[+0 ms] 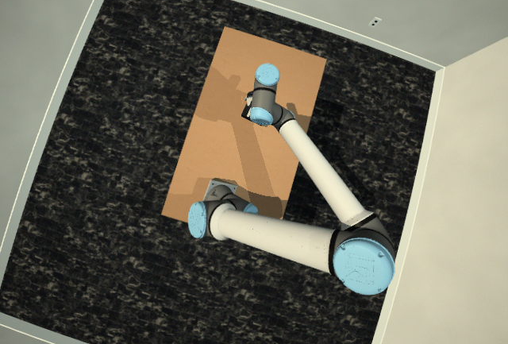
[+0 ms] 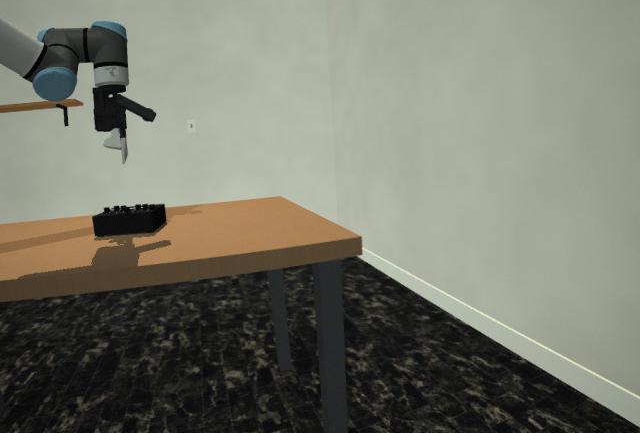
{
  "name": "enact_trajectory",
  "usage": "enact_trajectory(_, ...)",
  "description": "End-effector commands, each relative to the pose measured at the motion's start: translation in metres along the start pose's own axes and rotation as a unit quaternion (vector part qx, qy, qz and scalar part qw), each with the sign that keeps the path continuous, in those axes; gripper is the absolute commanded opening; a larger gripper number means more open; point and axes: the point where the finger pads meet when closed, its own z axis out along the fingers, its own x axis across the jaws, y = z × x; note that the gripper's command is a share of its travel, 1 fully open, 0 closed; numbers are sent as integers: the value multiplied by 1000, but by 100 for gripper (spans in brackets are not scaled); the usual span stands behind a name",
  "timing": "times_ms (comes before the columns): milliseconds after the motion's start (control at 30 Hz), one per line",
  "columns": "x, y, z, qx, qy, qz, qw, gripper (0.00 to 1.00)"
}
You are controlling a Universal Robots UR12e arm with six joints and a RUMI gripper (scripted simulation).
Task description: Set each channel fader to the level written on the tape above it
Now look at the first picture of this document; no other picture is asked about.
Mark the black lighting desk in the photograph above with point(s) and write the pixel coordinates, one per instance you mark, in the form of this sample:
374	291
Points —
246	112

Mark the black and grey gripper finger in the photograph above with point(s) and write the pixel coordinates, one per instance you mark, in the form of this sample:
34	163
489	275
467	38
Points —
249	97

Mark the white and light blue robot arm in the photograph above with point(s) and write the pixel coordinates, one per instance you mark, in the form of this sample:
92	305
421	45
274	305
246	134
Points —
364	262

